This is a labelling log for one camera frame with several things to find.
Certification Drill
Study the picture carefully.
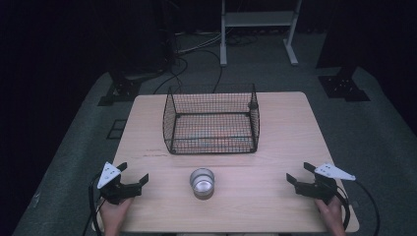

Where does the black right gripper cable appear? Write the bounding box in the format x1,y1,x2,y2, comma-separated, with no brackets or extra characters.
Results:
333,180,382,236

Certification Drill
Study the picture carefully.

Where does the clear glass cup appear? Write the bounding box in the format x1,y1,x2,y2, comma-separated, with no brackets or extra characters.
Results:
189,167,215,200

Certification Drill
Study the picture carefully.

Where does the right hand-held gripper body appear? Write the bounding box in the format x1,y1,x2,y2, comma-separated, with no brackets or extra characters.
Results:
294,162,357,206

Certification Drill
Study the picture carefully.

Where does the person's right hand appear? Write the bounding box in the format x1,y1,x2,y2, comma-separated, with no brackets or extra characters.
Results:
314,196,347,236

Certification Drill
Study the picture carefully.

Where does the black floor cable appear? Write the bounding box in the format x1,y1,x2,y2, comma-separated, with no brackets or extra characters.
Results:
152,48,224,95

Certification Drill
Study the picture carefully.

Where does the person's left hand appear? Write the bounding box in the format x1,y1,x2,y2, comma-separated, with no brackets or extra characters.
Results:
99,197,134,236

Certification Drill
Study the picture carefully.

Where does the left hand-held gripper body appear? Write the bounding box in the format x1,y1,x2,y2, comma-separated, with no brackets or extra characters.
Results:
96,161,143,206

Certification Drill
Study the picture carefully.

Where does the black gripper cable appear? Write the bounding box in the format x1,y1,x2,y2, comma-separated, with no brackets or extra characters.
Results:
333,180,382,236
82,172,107,236

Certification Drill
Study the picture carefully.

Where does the white metal stand frame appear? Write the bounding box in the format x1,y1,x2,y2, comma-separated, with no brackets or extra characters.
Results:
219,0,303,68

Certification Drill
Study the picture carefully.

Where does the black wire mesh basket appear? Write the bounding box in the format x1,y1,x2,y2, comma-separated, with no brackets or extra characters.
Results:
162,83,261,155

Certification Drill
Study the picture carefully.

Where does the black stand base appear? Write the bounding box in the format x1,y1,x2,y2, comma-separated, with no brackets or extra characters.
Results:
317,66,372,103
96,69,143,107

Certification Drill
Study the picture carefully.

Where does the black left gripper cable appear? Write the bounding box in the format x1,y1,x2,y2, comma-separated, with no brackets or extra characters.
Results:
82,172,107,236

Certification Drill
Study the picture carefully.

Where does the white floor cable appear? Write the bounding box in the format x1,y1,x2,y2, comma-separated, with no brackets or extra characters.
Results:
176,30,227,55

